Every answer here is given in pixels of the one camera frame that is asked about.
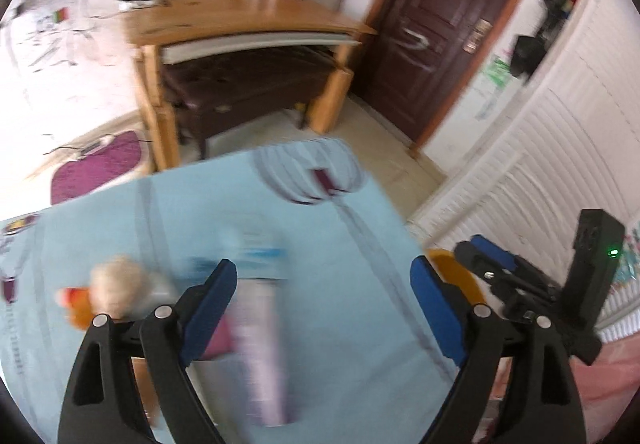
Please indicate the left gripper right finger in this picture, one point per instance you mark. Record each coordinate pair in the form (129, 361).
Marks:
(541, 404)

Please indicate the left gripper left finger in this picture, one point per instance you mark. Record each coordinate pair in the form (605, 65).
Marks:
(102, 402)

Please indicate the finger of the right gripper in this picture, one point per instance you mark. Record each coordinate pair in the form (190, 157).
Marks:
(480, 268)
(505, 259)

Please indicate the white purple plastic wrapper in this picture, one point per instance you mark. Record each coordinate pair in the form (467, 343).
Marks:
(256, 327)

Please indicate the white louvered cabinet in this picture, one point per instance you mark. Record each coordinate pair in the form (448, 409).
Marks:
(569, 141)

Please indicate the orange round container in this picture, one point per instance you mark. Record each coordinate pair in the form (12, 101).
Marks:
(77, 305)

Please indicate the beige crumpled paper ball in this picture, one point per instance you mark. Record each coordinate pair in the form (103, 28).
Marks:
(116, 287)

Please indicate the light blue patterned tablecloth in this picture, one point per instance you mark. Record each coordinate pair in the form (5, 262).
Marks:
(362, 363)

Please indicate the pink round pad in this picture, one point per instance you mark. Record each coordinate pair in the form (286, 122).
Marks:
(221, 342)

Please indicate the purple floor mat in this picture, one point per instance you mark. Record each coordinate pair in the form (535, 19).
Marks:
(108, 160)

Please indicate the dark brown entry door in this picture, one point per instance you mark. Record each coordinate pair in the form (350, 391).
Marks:
(424, 54)

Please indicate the black hanging bag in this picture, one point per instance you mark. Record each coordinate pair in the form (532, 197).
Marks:
(529, 51)

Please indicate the dark brown tufted bench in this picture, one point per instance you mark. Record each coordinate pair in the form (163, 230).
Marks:
(214, 94)

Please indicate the wooden desk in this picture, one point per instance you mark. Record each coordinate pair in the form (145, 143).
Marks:
(182, 30)

